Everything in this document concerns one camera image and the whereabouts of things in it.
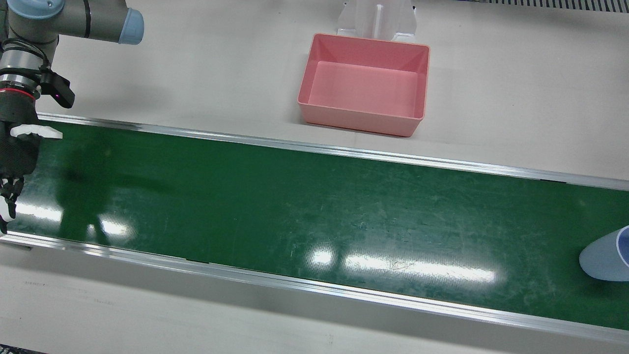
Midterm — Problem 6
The metal vent grille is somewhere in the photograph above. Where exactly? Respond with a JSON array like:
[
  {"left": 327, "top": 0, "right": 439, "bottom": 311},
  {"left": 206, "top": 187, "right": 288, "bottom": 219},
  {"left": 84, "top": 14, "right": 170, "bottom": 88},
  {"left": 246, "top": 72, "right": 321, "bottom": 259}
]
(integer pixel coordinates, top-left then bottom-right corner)
[{"left": 457, "top": 0, "right": 629, "bottom": 14}]

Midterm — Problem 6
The blue plastic cup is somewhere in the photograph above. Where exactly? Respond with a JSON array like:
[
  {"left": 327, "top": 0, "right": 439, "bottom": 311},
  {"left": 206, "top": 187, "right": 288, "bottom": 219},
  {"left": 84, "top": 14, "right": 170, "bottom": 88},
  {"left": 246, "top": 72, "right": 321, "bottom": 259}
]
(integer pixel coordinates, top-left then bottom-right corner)
[{"left": 579, "top": 225, "right": 629, "bottom": 282}]

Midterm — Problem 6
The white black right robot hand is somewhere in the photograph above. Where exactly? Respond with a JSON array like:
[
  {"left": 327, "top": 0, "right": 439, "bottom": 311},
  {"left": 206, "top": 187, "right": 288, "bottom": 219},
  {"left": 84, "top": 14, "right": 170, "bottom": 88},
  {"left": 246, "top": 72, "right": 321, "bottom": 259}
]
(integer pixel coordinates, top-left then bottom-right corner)
[{"left": 0, "top": 90, "right": 63, "bottom": 235}]

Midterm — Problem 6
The white arm base stand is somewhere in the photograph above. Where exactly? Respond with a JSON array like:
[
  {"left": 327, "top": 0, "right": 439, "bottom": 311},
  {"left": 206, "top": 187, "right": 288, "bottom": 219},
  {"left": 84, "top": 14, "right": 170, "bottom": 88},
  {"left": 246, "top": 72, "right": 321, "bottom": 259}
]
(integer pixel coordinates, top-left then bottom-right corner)
[{"left": 337, "top": 0, "right": 418, "bottom": 43}]

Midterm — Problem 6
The green conveyor belt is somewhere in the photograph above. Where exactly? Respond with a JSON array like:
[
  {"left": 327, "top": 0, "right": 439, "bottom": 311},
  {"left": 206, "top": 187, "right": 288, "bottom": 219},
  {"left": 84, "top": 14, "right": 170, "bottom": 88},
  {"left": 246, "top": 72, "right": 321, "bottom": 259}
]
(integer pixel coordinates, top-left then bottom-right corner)
[{"left": 0, "top": 113, "right": 629, "bottom": 345}]

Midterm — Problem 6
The pink plastic box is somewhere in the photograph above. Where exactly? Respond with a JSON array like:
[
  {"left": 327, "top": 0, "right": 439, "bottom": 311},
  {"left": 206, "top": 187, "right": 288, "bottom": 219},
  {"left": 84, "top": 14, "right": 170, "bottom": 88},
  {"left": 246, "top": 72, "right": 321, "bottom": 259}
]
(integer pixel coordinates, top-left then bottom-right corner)
[{"left": 297, "top": 33, "right": 431, "bottom": 138}]

